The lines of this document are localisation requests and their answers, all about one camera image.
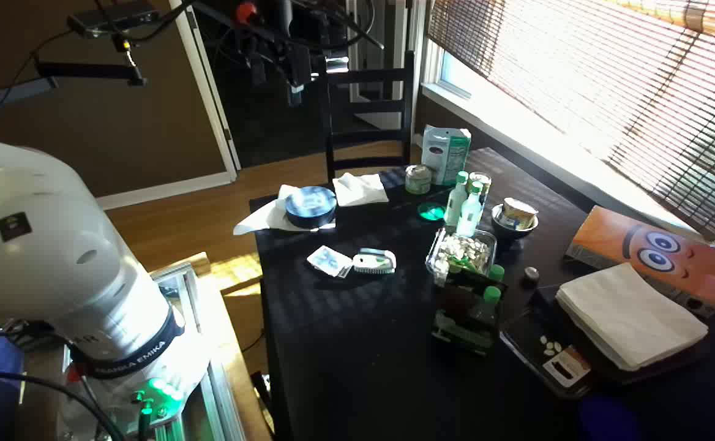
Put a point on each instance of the dark bottle carrier box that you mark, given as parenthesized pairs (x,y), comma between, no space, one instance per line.
(454,319)

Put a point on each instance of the small dark round cap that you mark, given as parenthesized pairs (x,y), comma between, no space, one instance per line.
(531,276)

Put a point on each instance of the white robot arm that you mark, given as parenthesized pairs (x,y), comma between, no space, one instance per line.
(65,264)

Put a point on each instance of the clear plastic container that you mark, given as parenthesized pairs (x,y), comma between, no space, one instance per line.
(457,254)

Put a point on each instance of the green lid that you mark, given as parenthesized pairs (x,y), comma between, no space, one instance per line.
(428,212)

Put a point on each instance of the blue playing card pack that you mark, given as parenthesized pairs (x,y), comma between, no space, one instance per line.
(332,264)

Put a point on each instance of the folded white towel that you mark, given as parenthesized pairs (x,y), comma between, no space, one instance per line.
(628,319)

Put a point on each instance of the white green carton box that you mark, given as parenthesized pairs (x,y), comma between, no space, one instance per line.
(444,152)

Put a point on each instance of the black wooden chair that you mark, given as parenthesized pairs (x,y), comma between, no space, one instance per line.
(365,119)

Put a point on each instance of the small glass jar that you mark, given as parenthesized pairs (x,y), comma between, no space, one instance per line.
(417,179)

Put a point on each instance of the green capped bottle in box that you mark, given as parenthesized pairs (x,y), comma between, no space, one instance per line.
(488,304)

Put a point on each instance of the white paper under tape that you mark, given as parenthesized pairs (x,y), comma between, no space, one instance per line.
(273,217)

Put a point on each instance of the black tray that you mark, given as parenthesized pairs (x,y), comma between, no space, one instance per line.
(543,325)

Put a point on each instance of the white plastic bottle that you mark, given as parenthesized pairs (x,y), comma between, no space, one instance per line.
(457,200)
(471,212)

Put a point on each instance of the camera on black stand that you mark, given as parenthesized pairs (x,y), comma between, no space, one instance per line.
(105,23)

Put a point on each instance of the white small device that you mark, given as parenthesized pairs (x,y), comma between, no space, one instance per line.
(372,261)

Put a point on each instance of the window blinds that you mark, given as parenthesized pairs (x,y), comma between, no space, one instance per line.
(630,83)

